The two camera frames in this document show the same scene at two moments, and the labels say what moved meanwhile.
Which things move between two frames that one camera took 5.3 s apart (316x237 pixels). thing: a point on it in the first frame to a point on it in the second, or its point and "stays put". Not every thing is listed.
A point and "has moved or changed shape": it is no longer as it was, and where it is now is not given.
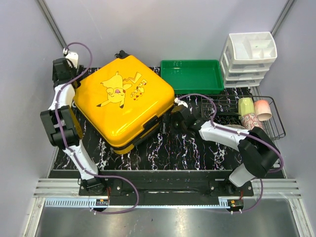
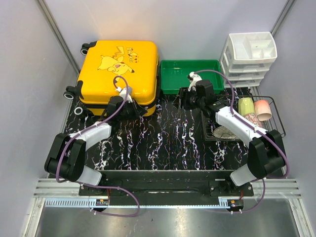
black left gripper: x=77 y=73 to x=138 y=110
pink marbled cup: x=262 y=110 stays put
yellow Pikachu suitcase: x=116 y=98 has moved or changed shape
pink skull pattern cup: x=249 y=121 stays put
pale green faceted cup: x=246 y=106 stays put
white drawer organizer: x=247 y=57 stays put
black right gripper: x=172 y=118 to x=184 y=93
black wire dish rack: x=227 y=107 stays put
